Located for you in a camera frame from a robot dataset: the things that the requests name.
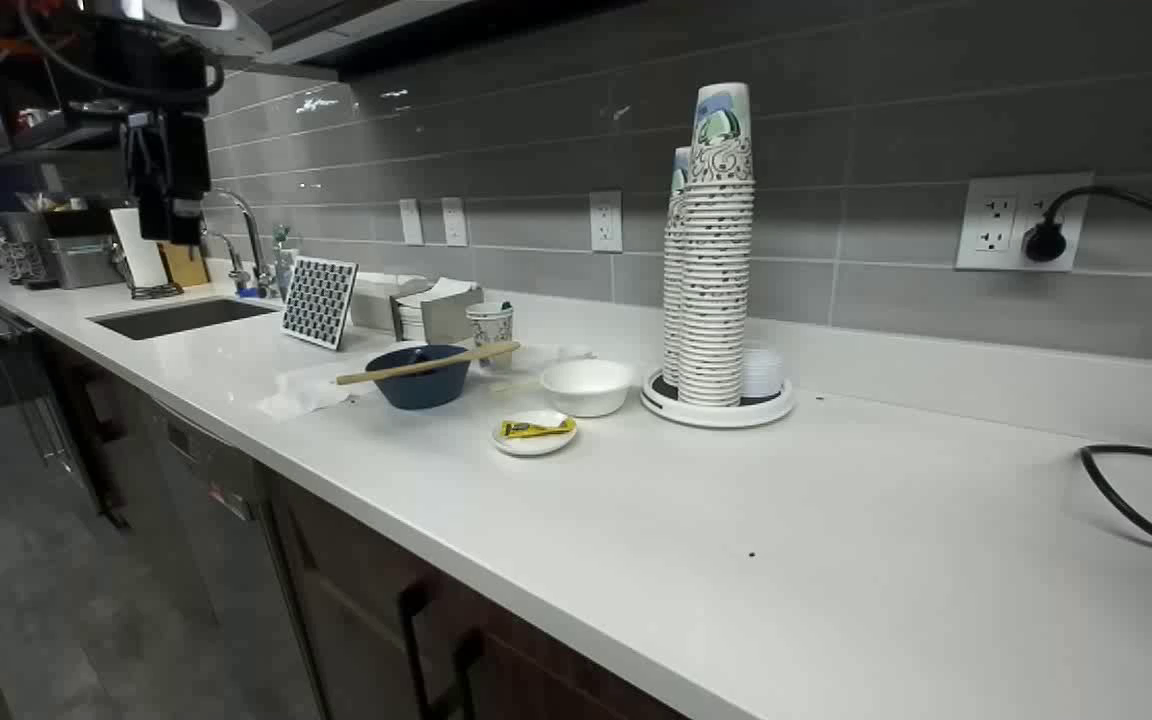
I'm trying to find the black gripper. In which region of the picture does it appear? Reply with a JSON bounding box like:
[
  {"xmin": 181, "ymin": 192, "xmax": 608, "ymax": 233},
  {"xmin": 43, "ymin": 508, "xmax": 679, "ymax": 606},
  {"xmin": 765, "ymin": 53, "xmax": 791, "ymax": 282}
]
[{"xmin": 119, "ymin": 111, "xmax": 211, "ymax": 242}]

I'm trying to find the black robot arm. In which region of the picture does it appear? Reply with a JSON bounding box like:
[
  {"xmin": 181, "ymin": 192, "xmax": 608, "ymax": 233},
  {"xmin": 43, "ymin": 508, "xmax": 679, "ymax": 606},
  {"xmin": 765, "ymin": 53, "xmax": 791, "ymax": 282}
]
[{"xmin": 0, "ymin": 0, "xmax": 225, "ymax": 242}]

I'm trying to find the white round cup tray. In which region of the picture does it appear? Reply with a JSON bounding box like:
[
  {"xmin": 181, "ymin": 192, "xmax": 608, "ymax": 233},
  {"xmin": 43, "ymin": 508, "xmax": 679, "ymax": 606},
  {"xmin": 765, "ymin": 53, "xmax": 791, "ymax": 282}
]
[{"xmin": 635, "ymin": 367, "xmax": 800, "ymax": 432}]

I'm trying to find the shorter patterned paper cup stack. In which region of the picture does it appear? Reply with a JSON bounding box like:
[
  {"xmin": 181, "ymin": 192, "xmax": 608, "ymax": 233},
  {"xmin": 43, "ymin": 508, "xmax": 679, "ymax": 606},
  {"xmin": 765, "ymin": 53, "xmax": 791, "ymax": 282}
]
[{"xmin": 664, "ymin": 142, "xmax": 694, "ymax": 385}]

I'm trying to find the tall patterned paper cup stack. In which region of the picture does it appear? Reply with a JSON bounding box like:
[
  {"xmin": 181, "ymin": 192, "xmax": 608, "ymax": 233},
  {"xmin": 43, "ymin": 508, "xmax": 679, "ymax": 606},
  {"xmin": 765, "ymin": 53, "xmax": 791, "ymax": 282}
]
[{"xmin": 679, "ymin": 79, "xmax": 756, "ymax": 407}]

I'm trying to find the steel countertop appliance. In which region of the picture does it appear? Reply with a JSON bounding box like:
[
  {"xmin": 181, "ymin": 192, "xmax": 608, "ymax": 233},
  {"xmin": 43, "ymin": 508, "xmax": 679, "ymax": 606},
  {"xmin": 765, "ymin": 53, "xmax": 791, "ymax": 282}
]
[{"xmin": 0, "ymin": 207, "xmax": 119, "ymax": 287}]

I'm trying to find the chrome sink faucet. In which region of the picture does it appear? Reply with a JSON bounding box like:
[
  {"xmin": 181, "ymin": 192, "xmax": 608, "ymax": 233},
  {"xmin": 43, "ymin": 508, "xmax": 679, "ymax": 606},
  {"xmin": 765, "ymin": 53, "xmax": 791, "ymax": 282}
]
[{"xmin": 206, "ymin": 186, "xmax": 267, "ymax": 296}]

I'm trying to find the undermount steel sink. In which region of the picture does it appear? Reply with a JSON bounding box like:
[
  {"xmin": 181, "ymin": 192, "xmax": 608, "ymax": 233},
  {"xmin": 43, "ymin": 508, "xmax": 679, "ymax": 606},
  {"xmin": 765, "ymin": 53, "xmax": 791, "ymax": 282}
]
[{"xmin": 92, "ymin": 300, "xmax": 278, "ymax": 340}]

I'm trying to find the white napkin box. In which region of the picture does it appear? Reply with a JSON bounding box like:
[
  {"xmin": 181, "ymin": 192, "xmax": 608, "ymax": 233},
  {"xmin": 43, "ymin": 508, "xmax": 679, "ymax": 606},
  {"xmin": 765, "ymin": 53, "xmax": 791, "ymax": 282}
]
[{"xmin": 353, "ymin": 272, "xmax": 485, "ymax": 342}]

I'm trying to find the wooden spatula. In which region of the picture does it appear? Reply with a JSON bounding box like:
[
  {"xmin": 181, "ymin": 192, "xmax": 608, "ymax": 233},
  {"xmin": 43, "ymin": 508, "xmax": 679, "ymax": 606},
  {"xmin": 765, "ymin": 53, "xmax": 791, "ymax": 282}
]
[{"xmin": 335, "ymin": 340, "xmax": 520, "ymax": 387}]

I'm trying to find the dark blue bowl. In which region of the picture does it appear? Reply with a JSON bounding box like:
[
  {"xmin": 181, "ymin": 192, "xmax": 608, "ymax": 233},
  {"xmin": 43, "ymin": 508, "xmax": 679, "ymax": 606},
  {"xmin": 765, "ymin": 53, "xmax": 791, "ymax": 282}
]
[{"xmin": 370, "ymin": 342, "xmax": 470, "ymax": 412}]

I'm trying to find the stainless dishwasher front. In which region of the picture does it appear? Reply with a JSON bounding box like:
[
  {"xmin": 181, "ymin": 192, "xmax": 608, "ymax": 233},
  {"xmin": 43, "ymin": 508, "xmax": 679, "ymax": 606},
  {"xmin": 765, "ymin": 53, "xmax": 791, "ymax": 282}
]
[{"xmin": 141, "ymin": 404, "xmax": 321, "ymax": 720}]

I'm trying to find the small white plate with food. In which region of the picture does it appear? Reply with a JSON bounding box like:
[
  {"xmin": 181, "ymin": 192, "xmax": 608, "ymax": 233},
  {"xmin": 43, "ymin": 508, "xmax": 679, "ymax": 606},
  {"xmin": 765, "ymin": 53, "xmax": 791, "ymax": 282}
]
[{"xmin": 491, "ymin": 407, "xmax": 581, "ymax": 460}]

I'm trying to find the white empty bowl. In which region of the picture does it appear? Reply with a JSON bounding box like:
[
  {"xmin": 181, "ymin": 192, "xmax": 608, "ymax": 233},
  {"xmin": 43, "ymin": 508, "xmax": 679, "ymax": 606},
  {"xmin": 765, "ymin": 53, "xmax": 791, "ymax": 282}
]
[{"xmin": 541, "ymin": 359, "xmax": 635, "ymax": 414}]

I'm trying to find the white lid stack on tray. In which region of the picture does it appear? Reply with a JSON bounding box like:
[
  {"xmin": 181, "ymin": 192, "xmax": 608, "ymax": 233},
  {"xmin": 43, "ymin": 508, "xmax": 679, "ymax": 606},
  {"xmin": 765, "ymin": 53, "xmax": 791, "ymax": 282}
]
[{"xmin": 739, "ymin": 347, "xmax": 785, "ymax": 400}]

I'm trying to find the white wall plate pair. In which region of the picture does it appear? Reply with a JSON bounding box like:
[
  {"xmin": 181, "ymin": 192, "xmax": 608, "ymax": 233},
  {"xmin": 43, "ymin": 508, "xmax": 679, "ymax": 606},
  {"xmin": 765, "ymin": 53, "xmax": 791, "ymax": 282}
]
[{"xmin": 402, "ymin": 194, "xmax": 470, "ymax": 248}]

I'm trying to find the brown cabinet door with handle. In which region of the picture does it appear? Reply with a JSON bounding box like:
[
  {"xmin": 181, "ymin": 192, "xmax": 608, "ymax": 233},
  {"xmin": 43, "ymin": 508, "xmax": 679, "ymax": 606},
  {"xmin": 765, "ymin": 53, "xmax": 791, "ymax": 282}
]
[{"xmin": 271, "ymin": 480, "xmax": 683, "ymax": 720}]

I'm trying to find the white wall outlet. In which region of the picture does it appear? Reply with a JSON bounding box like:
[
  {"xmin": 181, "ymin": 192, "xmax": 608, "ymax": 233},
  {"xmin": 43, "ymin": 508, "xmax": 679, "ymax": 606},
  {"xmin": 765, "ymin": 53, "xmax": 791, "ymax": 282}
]
[{"xmin": 958, "ymin": 173, "xmax": 1088, "ymax": 274}]

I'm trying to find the black power plug and cable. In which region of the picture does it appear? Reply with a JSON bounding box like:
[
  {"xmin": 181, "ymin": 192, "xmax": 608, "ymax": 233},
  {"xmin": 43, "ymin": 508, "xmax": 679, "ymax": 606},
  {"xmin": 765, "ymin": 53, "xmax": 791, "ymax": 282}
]
[{"xmin": 1022, "ymin": 180, "xmax": 1152, "ymax": 266}]

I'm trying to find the black cable on counter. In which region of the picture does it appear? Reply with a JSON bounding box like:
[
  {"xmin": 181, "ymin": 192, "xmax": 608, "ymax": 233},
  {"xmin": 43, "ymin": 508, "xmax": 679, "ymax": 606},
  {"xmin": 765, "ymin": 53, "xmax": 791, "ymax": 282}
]
[{"xmin": 1075, "ymin": 441, "xmax": 1152, "ymax": 558}]

